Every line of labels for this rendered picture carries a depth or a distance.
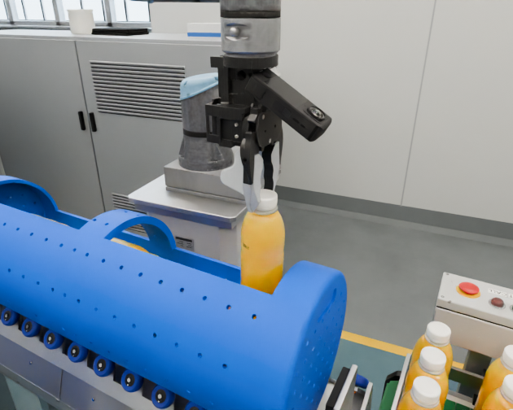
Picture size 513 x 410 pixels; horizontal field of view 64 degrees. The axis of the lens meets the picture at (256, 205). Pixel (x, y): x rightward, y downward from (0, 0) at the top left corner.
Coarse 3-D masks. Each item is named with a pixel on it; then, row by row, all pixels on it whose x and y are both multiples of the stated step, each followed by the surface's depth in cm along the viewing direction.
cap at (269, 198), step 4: (260, 192) 61; (264, 192) 61; (268, 192) 61; (272, 192) 61; (260, 196) 60; (264, 196) 60; (268, 196) 60; (272, 196) 60; (276, 196) 60; (264, 200) 59; (268, 200) 59; (272, 200) 59; (276, 200) 60; (260, 204) 59; (264, 204) 59; (268, 204) 59; (272, 204) 59; (276, 204) 61; (256, 208) 60; (260, 208) 59; (264, 208) 59; (268, 208) 59; (272, 208) 60
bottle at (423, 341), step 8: (424, 336) 74; (416, 344) 76; (424, 344) 74; (432, 344) 72; (440, 344) 72; (448, 344) 72; (416, 352) 75; (448, 352) 72; (448, 360) 72; (448, 368) 73; (448, 376) 75
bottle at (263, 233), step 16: (256, 224) 60; (272, 224) 60; (256, 240) 60; (272, 240) 60; (240, 256) 65; (256, 256) 61; (272, 256) 62; (240, 272) 66; (256, 272) 62; (272, 272) 63; (256, 288) 64; (272, 288) 64
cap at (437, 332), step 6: (432, 324) 74; (438, 324) 74; (444, 324) 74; (432, 330) 72; (438, 330) 72; (444, 330) 72; (432, 336) 72; (438, 336) 71; (444, 336) 71; (438, 342) 72; (444, 342) 72
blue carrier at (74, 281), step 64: (0, 192) 103; (0, 256) 81; (64, 256) 74; (128, 256) 70; (192, 256) 92; (64, 320) 74; (128, 320) 66; (192, 320) 61; (256, 320) 58; (320, 320) 62; (192, 384) 62; (256, 384) 56; (320, 384) 71
